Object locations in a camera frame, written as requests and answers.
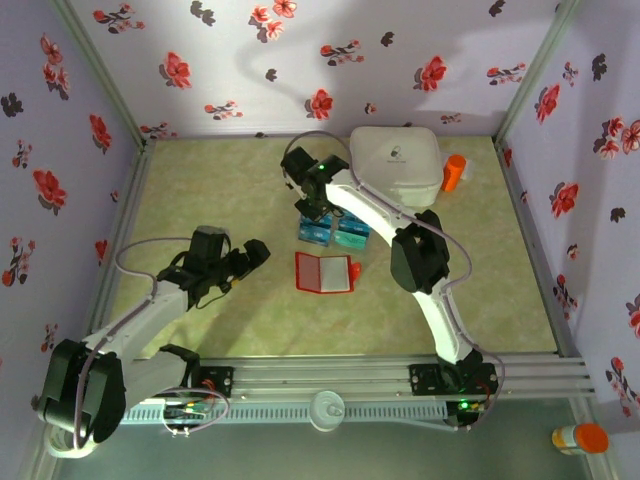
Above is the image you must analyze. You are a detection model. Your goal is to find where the slotted grey cable duct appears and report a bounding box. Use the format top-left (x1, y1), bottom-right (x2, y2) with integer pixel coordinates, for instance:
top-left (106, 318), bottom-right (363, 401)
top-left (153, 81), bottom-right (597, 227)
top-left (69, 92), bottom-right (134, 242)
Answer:
top-left (119, 402), bottom-right (449, 426)

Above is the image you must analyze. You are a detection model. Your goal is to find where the orange pill bottle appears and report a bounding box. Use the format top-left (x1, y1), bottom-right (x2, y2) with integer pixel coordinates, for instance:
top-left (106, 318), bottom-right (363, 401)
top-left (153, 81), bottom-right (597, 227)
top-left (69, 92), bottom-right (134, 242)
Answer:
top-left (440, 154), bottom-right (468, 193)

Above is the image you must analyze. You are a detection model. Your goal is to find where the clear tape roll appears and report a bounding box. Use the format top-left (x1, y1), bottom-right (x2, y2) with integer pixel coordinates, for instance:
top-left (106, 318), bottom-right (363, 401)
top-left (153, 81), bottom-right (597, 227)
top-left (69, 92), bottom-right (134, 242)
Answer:
top-left (45, 429), bottom-right (99, 460)

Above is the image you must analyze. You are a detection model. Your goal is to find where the red card holder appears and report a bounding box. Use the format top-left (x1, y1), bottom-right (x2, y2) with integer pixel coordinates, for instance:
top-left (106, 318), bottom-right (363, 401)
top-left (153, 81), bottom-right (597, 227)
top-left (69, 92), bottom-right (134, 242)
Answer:
top-left (293, 251), bottom-right (362, 294)

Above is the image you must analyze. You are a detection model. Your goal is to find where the white round lid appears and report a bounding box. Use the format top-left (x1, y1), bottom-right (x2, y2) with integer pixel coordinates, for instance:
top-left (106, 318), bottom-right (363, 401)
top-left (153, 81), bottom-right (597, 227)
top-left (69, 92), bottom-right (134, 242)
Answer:
top-left (308, 390), bottom-right (346, 432)

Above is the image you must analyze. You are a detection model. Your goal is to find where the bottle with orange lid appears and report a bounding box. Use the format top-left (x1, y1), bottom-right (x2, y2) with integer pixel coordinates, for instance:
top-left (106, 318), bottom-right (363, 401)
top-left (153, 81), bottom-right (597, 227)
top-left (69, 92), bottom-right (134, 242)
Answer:
top-left (551, 422), bottom-right (610, 457)

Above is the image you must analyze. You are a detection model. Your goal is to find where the lavender right arm cable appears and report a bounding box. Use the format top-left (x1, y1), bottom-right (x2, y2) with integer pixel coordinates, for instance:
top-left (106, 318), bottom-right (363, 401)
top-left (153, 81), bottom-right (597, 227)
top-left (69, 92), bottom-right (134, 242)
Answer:
top-left (283, 129), bottom-right (506, 374)

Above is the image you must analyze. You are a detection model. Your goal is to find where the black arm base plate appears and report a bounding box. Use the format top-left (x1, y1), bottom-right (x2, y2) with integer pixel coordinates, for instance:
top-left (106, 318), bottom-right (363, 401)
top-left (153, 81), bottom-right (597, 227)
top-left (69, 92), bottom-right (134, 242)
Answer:
top-left (164, 366), bottom-right (236, 400)
top-left (408, 363), bottom-right (500, 397)

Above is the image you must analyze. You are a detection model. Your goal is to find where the aluminium side rail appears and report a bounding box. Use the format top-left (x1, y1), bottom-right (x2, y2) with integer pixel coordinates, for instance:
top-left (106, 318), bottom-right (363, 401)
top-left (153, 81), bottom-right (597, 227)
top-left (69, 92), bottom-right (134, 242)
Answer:
top-left (84, 140), bottom-right (157, 341)
top-left (493, 139), bottom-right (584, 357)

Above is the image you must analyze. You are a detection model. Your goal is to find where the aluminium frame post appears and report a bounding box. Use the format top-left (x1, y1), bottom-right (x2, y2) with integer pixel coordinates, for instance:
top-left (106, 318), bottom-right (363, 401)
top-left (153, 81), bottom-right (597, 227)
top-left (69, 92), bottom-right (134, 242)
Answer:
top-left (492, 0), bottom-right (586, 146)
top-left (49, 0), bottom-right (157, 151)

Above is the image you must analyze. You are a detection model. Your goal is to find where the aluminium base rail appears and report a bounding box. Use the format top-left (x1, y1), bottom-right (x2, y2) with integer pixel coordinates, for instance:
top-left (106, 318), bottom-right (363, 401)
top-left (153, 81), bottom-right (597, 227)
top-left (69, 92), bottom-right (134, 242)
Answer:
top-left (49, 352), bottom-right (596, 401)

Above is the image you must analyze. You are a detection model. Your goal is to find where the clear acrylic card stand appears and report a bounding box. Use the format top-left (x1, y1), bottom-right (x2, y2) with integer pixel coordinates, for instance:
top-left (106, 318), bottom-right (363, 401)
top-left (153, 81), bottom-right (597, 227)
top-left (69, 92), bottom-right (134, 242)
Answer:
top-left (298, 212), bottom-right (372, 250)

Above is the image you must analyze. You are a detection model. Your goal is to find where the white zip case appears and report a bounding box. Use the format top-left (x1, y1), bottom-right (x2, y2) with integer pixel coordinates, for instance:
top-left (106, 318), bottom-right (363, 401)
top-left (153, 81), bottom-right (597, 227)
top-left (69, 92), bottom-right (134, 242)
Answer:
top-left (348, 125), bottom-right (445, 207)

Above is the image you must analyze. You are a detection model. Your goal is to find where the green controller board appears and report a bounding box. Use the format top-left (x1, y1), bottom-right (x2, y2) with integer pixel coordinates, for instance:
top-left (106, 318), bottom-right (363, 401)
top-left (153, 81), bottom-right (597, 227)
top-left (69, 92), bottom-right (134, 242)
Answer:
top-left (446, 397), bottom-right (487, 432)
top-left (163, 398), bottom-right (210, 422)

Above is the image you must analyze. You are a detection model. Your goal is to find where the teal plastic card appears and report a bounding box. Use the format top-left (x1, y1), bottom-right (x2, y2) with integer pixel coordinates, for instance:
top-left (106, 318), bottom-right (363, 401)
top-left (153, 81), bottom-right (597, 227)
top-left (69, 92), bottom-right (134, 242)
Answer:
top-left (337, 215), bottom-right (372, 236)
top-left (333, 233), bottom-right (371, 250)

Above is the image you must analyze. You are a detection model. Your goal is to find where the lavender base cable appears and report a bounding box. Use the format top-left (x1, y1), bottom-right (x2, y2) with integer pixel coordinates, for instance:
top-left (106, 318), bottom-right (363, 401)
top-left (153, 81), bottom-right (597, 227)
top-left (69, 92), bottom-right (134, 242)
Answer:
top-left (447, 357), bottom-right (510, 434)
top-left (160, 385), bottom-right (231, 437)

